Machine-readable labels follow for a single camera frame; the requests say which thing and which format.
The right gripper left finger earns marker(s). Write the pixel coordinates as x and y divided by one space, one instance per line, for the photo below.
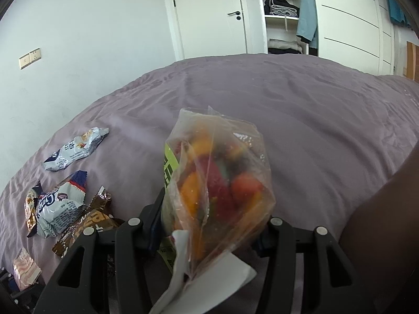
108 262

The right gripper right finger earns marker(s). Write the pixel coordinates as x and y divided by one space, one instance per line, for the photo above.
307 272

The pink striped snack packet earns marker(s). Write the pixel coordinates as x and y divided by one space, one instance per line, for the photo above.
26 271

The brown oatmeal snack packet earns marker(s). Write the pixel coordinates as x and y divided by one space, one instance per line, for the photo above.
98 216

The white blue cookie packet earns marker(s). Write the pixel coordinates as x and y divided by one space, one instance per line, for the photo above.
59 208

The gold Danisa cookie packet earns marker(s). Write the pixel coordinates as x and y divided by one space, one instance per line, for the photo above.
30 206

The white blue snack packet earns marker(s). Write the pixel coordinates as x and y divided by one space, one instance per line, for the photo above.
78 148

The clear bag of colourful candy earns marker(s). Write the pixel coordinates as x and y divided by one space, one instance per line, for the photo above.
218 197

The black and bronze canister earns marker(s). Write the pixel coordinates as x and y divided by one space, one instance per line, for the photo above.
381 241

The purple bed sheet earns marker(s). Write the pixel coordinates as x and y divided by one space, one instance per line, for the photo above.
333 137

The wooden headboard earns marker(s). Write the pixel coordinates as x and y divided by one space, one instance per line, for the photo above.
412 62

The blue hanging garment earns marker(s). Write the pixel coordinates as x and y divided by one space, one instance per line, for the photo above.
307 24

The white wardrobe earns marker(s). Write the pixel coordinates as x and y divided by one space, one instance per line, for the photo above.
353 33

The white door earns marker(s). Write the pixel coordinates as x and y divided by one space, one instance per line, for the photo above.
202 28

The teal curtain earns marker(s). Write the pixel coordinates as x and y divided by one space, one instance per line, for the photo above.
396 14

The folded dark clothes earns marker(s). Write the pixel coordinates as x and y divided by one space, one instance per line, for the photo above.
280 8

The wall light switch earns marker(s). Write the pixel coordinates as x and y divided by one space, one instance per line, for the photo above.
29 58

